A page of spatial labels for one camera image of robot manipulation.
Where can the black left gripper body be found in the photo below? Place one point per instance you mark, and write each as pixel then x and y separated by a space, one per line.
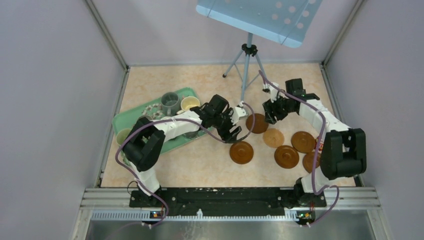
pixel 225 121

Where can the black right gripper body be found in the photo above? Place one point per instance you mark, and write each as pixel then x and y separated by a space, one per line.
pixel 280 108

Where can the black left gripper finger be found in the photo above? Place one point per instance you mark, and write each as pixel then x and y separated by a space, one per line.
pixel 234 133
pixel 225 134

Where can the dark brown wooden coaster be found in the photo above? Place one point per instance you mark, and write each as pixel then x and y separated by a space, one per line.
pixel 241 152

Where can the light tan wooden coaster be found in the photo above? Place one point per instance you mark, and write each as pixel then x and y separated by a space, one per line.
pixel 273 138

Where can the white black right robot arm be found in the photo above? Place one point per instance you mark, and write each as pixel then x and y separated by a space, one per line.
pixel 342 148

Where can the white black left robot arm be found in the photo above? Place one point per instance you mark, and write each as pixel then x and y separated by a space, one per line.
pixel 144 143

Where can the cream cup with yellow inside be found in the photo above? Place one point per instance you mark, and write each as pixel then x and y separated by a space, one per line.
pixel 189 102

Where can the grey cup on tray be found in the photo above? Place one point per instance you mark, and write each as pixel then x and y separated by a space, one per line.
pixel 170 103

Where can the metallic grey cup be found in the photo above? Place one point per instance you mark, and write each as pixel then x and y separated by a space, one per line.
pixel 146 117

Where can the pale green cup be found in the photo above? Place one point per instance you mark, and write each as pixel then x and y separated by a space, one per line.
pixel 122 135

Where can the green floral serving tray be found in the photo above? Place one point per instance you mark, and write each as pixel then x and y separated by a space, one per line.
pixel 127 119

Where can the blue music stand with tripod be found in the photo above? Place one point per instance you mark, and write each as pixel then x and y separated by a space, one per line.
pixel 282 21

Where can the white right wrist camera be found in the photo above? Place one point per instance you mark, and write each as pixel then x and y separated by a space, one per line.
pixel 272 89

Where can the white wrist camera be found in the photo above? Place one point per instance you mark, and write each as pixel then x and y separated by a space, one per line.
pixel 238 112
pixel 272 89

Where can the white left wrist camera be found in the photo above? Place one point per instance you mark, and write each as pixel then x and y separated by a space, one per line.
pixel 238 112

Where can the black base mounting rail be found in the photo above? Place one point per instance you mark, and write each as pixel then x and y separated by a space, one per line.
pixel 227 201

